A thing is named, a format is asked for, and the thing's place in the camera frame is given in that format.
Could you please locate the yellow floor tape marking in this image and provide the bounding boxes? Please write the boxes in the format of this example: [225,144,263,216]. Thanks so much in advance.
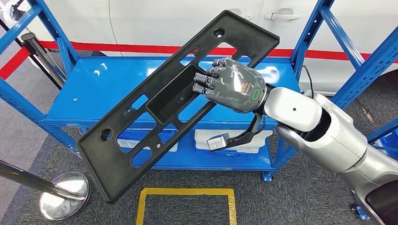
[136,187,237,225]

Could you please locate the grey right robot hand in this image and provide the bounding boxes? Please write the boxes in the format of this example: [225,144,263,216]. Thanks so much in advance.
[192,57,268,114]

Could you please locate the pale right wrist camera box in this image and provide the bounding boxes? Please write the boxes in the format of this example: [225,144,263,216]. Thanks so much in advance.
[207,133,230,152]

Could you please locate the long black plastic frame part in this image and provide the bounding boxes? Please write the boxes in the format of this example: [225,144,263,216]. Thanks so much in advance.
[77,10,280,205]

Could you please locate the chrome stanchion post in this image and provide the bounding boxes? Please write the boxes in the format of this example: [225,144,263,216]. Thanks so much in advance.
[0,160,92,221]

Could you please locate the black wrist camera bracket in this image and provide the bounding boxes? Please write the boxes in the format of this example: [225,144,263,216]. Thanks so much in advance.
[214,112,265,150]

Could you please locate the black topped stanchion post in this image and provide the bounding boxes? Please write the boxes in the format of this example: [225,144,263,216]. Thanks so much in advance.
[21,32,68,83]

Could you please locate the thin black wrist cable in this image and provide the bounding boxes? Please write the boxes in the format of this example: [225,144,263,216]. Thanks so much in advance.
[300,65,314,100]

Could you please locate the white car with red stripe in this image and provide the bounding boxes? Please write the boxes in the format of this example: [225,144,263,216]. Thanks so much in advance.
[0,0,398,95]

